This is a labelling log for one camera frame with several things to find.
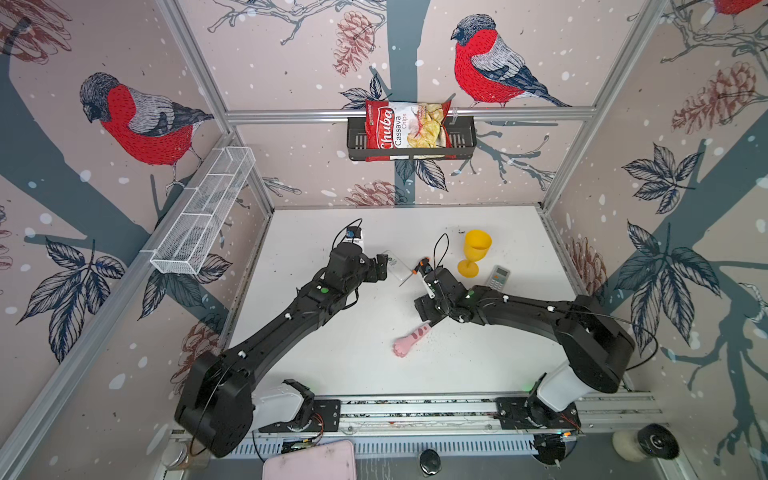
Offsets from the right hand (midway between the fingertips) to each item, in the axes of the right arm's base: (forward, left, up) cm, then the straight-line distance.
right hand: (423, 305), depth 89 cm
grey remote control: (+12, -25, -3) cm, 28 cm away
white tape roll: (-32, -47, +5) cm, 57 cm away
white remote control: (+13, +7, -1) cm, 15 cm away
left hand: (+6, +14, +18) cm, 23 cm away
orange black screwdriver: (+12, +2, +2) cm, 12 cm away
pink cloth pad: (-39, +21, -1) cm, 44 cm away
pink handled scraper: (-11, +6, -3) cm, 13 cm away
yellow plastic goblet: (+18, -17, +8) cm, 26 cm away
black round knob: (-38, -1, +6) cm, 38 cm away
